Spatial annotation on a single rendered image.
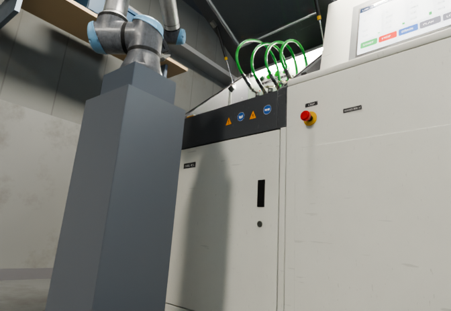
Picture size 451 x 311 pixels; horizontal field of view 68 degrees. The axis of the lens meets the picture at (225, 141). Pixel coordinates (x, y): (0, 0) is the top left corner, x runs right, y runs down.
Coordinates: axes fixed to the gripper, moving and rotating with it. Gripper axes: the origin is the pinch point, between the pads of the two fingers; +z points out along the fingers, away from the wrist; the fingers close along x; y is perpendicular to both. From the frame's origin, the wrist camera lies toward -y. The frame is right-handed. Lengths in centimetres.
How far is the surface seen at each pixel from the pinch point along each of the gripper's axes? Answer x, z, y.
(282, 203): 71, 40, 6
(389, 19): 29, 38, 83
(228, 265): 88, 24, -17
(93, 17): -56, -140, 4
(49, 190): 53, -171, -83
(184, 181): 61, -12, -11
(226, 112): 38.2, 2.5, 15.9
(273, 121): 46, 28, 22
